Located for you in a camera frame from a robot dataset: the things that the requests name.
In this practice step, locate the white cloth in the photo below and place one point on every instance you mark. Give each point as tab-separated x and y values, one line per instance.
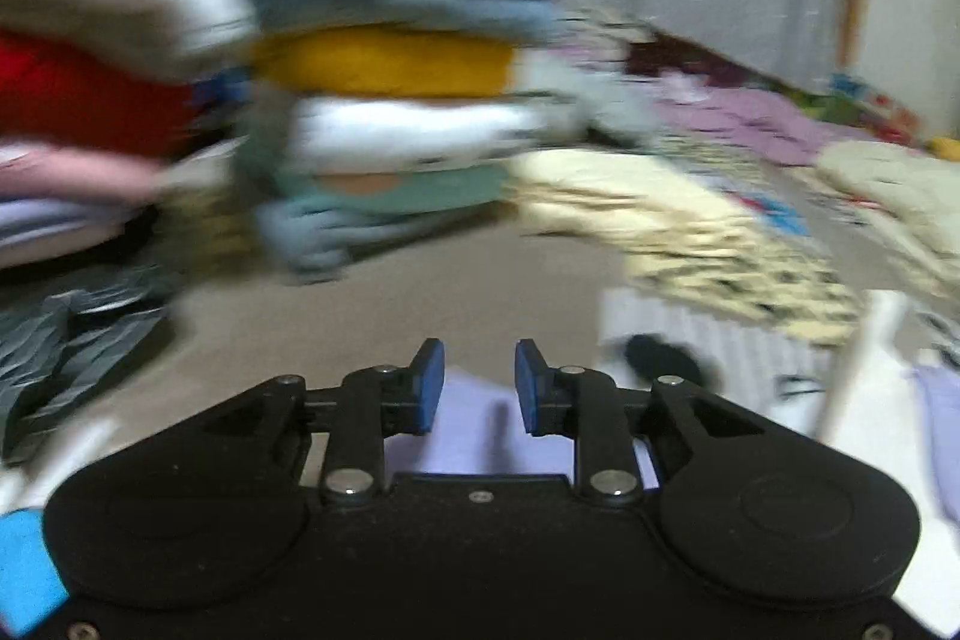
870	437

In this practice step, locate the colourful box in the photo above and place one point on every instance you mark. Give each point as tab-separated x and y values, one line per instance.
874	100

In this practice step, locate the dark grey crumpled cloth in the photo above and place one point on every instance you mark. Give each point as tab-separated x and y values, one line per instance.
67	347

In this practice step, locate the printed cartoon mouse blanket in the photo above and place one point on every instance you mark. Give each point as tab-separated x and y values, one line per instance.
450	291

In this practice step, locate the purple crumpled clothes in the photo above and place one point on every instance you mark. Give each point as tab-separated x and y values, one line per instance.
742	115

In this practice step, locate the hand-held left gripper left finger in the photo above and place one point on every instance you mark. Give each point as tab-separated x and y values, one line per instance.
429	386

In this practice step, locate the lavender cloth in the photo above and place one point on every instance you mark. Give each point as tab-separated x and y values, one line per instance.
472	434

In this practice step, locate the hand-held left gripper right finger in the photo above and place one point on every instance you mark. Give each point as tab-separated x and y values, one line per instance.
528	397

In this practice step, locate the stack of folded clothes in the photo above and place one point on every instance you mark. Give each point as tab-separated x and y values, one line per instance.
390	63
90	85

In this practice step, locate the cream folded cloth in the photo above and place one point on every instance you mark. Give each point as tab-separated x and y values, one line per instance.
892	190
600	183

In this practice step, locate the bright blue object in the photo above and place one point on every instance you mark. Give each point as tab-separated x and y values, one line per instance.
26	565

